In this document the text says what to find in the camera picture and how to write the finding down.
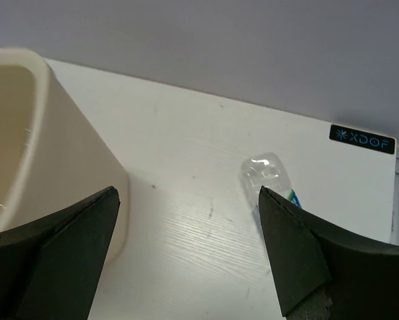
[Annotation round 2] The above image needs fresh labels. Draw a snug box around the clear bottle green white label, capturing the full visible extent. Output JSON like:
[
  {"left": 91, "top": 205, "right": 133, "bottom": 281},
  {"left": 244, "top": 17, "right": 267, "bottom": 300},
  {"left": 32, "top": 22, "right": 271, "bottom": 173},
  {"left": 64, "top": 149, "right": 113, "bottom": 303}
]
[{"left": 240, "top": 151, "right": 302, "bottom": 234}]

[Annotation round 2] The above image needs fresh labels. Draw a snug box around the black XDOF logo sticker right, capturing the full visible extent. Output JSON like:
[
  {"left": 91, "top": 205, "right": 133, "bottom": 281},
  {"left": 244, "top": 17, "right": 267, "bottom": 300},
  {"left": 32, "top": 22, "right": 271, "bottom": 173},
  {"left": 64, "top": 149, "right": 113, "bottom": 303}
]
[{"left": 329, "top": 124, "right": 396, "bottom": 155}]

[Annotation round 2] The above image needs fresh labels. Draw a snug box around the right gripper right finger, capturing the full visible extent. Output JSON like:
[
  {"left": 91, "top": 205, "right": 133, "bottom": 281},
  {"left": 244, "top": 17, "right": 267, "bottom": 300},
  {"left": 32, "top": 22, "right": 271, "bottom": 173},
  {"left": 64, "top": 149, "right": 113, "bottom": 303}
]
[{"left": 258, "top": 187, "right": 399, "bottom": 319}]

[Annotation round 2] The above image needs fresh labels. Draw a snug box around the cream plastic bin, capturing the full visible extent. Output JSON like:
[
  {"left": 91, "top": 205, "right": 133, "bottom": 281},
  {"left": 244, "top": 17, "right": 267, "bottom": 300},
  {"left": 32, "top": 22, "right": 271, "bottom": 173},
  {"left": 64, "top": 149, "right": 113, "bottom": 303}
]
[{"left": 0, "top": 48, "right": 129, "bottom": 261}]

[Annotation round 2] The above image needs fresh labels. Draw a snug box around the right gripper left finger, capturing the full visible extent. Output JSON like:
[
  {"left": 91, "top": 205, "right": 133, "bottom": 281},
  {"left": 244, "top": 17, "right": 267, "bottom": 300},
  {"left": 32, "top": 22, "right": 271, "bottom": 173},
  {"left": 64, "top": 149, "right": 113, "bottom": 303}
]
[{"left": 0, "top": 187, "right": 120, "bottom": 319}]

